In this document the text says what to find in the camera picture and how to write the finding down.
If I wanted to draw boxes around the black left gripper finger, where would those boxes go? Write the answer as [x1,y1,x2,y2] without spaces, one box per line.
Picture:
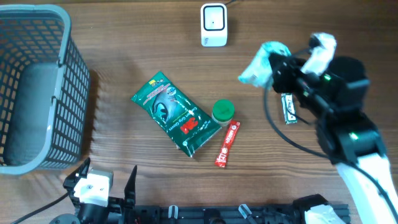
[63,157,91,190]
[124,166,137,208]

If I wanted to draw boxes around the green white candy bar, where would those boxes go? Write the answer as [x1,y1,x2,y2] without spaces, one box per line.
[281,93,298,124]

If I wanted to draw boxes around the teal tissue pack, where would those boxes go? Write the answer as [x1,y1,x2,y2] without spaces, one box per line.
[238,41,291,88]

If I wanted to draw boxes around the green lid plastic jar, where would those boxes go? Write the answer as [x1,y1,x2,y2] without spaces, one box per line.
[211,99,235,127]

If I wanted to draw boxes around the green 3M gloves package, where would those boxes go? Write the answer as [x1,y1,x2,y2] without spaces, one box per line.
[131,72,221,157]

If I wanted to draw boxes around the red Nestle stick sachet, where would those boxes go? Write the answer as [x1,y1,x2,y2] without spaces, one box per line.
[215,121,241,168]

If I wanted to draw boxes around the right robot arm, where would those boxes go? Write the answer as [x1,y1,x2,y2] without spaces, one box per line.
[268,53,397,223]

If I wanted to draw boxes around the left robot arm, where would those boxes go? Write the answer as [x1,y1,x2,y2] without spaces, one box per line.
[51,158,141,224]

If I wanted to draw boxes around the white barcode scanner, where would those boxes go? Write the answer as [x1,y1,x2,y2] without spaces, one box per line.
[200,3,228,47]

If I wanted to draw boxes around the grey plastic shopping basket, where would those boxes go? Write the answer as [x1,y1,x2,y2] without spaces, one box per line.
[1,4,91,175]

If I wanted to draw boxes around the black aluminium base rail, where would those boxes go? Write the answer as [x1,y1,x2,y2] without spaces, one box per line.
[136,204,305,224]

